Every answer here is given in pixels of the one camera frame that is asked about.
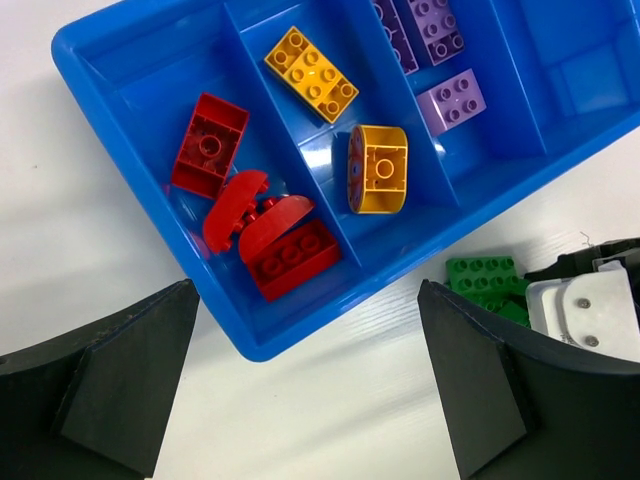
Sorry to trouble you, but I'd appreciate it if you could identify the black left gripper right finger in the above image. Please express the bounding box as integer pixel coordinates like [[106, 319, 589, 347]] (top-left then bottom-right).
[[418, 280, 639, 479]]

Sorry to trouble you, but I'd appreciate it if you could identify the large green lego plate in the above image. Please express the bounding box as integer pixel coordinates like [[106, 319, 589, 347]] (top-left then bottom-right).
[[445, 256, 531, 328]]

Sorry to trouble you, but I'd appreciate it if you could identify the plain purple rounded lego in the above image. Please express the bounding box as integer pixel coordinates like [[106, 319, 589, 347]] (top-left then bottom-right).
[[416, 69, 487, 137]]

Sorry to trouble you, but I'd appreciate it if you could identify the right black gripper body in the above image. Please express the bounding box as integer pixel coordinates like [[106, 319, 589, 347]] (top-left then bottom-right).
[[524, 238, 639, 282]]

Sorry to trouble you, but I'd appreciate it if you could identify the red curved lego brick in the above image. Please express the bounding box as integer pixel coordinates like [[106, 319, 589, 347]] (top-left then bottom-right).
[[203, 170, 269, 254]]

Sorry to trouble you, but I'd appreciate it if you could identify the blue divided plastic tray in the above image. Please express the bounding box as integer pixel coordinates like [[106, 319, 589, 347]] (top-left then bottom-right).
[[51, 1, 639, 361]]

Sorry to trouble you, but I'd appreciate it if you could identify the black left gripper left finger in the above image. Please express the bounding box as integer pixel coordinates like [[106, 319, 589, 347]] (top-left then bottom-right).
[[1, 279, 200, 479]]

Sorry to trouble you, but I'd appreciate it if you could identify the yellow lego plate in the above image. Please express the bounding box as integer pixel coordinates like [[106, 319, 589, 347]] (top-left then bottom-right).
[[264, 26, 359, 124]]

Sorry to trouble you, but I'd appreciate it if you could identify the yellow butterfly lego brick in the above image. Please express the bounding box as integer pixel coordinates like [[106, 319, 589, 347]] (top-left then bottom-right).
[[347, 124, 409, 214]]

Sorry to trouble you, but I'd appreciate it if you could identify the purple butterfly lego brick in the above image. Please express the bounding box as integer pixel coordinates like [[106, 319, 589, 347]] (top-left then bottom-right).
[[372, 0, 419, 75]]

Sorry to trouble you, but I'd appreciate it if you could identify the small red lego brick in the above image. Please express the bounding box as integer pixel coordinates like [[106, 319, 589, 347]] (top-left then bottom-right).
[[171, 93, 249, 200]]

